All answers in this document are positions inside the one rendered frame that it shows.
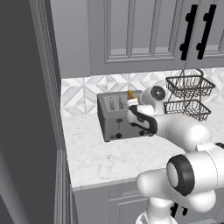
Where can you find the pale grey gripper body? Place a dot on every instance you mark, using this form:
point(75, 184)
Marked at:
point(133, 102)

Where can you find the grey metal toaster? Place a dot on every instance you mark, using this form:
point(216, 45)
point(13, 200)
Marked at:
point(112, 124)

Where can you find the grey drawer front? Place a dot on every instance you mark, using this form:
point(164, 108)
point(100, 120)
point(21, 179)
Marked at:
point(124, 189)

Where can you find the tall dark grey cabinet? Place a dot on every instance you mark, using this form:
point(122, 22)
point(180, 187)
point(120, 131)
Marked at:
point(26, 116)

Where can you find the yellow-brown bread slice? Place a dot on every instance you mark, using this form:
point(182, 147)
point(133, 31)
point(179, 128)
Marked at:
point(131, 94)

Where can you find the black toaster lever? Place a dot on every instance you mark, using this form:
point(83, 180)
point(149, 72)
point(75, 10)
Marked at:
point(119, 122)

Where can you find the grey wall cupboard door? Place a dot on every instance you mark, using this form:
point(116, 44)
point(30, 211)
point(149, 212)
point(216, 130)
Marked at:
point(137, 32)
point(217, 29)

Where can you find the grey base cupboard door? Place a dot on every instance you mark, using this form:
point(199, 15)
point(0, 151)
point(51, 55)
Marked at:
point(125, 213)

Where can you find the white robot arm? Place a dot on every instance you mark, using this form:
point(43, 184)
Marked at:
point(186, 132)

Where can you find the black toaster knob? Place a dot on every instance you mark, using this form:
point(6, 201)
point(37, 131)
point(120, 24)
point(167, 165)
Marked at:
point(118, 135)
point(142, 133)

